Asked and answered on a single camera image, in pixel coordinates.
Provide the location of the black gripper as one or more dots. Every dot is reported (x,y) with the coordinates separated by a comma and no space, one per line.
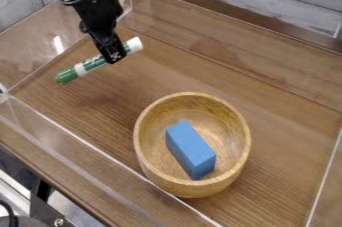
(99,15)

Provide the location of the green Expo marker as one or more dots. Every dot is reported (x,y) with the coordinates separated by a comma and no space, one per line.
(95,62)

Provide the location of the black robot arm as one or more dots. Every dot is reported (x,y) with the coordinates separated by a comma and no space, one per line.
(99,16)

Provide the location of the brown wooden bowl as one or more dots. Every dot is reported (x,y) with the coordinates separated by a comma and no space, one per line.
(231,157)

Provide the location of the clear acrylic tray walls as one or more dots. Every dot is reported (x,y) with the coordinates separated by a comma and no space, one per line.
(71,131)

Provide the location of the blue rectangular block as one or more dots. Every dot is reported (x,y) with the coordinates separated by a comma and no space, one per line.
(190,149)

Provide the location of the black metal table bracket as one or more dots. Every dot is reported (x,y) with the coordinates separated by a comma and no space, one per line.
(41,211)

